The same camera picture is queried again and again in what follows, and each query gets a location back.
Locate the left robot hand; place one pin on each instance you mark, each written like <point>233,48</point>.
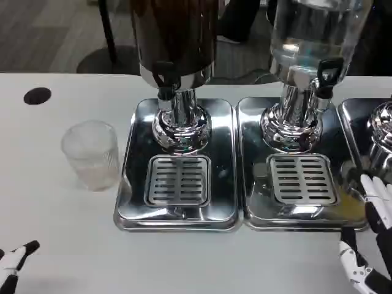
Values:
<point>12,260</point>

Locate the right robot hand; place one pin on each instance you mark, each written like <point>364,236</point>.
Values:
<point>384,220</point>

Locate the clear ribbed glass cup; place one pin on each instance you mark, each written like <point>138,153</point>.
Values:
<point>90,159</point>

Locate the black dispenser tap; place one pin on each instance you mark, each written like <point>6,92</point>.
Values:
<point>163,75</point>
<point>327,73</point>

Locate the chrome dispenser base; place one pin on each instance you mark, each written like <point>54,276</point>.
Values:
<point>381,137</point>

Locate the slotted steel grid plate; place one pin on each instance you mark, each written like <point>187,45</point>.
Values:
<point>303,180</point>
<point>179,180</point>

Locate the steel drip tray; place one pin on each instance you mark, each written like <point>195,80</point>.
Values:
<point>223,153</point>
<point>352,122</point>
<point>254,196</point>

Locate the black round table grommet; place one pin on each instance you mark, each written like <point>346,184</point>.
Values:
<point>37,96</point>

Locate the clear water drink dispenser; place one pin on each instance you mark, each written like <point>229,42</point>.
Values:
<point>309,30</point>

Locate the black stand with round base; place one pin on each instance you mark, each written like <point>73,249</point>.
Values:
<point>107,59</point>

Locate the black floor object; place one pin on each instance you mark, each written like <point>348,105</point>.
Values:
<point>239,21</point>

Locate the dark coffee drink dispenser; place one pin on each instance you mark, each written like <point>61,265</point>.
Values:
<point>174,33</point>

